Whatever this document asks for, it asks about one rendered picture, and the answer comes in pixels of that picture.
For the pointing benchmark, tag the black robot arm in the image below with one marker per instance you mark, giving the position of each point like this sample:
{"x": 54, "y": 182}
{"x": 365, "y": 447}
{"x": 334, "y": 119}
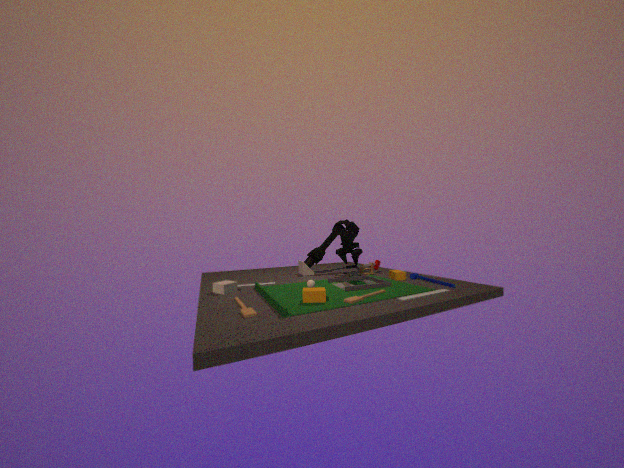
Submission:
{"x": 348, "y": 235}

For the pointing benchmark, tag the green rectangular mat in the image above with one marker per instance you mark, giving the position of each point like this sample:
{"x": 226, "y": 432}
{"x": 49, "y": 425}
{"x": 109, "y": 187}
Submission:
{"x": 291, "y": 295}

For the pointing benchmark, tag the blue putter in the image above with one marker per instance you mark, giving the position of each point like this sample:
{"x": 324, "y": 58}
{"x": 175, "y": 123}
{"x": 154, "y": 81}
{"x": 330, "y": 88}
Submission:
{"x": 416, "y": 276}

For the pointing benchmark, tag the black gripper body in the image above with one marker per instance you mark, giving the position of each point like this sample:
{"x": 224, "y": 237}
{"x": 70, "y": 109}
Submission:
{"x": 348, "y": 247}

